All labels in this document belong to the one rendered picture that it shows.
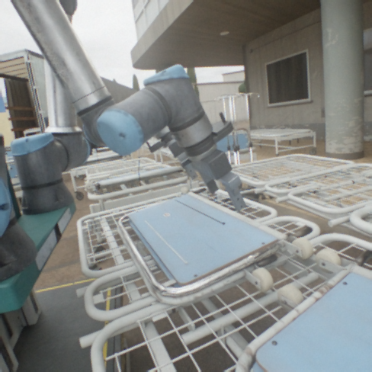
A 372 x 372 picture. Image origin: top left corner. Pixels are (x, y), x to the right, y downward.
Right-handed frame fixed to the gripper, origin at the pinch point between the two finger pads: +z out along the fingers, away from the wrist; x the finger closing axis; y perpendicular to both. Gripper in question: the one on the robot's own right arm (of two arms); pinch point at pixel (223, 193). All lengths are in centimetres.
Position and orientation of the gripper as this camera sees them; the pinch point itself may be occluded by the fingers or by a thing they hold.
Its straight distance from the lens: 69.5
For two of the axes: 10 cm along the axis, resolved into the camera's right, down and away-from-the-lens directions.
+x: 4.0, 2.9, -8.7
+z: 4.5, 7.7, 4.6
